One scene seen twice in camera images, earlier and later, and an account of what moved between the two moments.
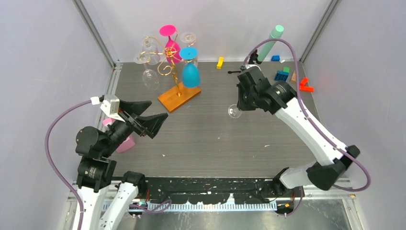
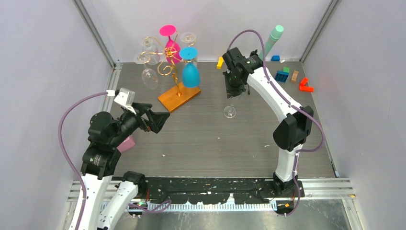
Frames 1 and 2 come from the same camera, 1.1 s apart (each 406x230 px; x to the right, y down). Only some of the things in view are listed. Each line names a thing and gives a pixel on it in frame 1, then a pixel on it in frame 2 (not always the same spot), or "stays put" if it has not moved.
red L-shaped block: [303, 88] stays put
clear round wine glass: [150, 77] stays put
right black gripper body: [245, 99] -> [233, 86]
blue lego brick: [281, 75] stays put
